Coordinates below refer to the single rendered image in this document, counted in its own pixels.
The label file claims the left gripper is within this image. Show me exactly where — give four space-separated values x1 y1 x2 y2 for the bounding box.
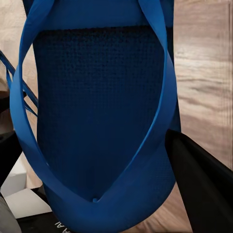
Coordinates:
0 91 27 114

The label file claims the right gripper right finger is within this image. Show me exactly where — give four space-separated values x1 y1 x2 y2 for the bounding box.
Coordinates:
165 129 233 233

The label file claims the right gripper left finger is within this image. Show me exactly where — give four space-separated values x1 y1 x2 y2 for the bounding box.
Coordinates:
0 131 23 187

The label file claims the sandal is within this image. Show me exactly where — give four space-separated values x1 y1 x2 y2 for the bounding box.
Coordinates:
0 50 38 117
10 0 182 233

